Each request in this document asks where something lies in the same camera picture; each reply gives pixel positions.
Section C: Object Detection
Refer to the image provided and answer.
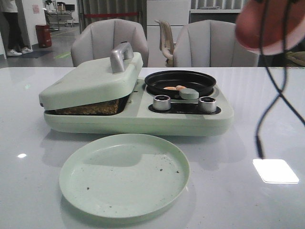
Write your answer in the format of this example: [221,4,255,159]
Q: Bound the orange shrimp pieces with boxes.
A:
[163,85,186,91]

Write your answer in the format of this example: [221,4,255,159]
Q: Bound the white bread slice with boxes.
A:
[54,99,120,115]

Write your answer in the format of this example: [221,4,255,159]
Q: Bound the green breakfast maker lid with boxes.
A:
[39,52,143,110]

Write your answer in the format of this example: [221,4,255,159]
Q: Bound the pink plastic bowl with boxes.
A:
[235,0,305,55]

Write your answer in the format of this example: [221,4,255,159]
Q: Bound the green breakfast maker base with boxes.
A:
[44,79,234,136]

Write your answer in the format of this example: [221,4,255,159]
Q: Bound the left silver control knob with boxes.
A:
[152,95,171,111]

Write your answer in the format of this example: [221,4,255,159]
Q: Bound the silver control knob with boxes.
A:
[198,96,217,113]
[152,95,171,111]

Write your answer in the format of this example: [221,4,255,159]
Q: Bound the right silver control knob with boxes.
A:
[198,96,217,113]

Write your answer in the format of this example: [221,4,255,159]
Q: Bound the round black frying pan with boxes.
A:
[144,70,216,99]

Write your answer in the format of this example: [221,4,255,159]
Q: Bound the light green round plate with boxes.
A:
[59,134,190,219]

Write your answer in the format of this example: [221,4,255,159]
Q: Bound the beige office chair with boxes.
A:
[155,20,175,67]

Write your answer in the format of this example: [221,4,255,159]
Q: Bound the right grey upholstered chair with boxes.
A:
[173,20,259,67]

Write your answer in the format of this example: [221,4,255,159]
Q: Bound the grey upholstered chair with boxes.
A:
[173,20,259,67]
[71,19,149,67]

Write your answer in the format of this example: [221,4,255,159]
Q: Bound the left grey upholstered chair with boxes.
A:
[71,19,149,67]

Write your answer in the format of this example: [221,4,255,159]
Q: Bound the white cabinet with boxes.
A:
[147,0,191,67]

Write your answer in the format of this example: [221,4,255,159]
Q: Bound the red trash bin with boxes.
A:
[35,24,52,48]

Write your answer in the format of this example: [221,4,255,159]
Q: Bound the person in background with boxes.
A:
[0,0,33,56]

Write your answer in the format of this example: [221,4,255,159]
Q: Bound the black thin cable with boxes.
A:
[281,0,298,93]

